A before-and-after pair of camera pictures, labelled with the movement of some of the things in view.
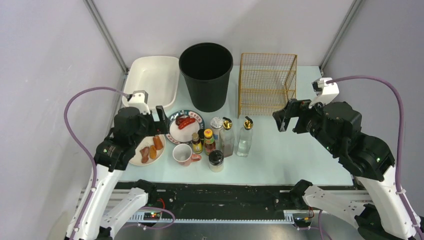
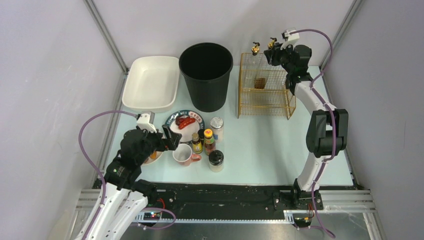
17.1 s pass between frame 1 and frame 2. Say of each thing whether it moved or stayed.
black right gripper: moved
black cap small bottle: stayed
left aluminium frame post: stayed
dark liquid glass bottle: moved
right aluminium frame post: stayed
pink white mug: stayed
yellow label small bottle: stayed
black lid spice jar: stayed
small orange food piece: stayed
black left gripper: moved
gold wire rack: stayed
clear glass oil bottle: moved
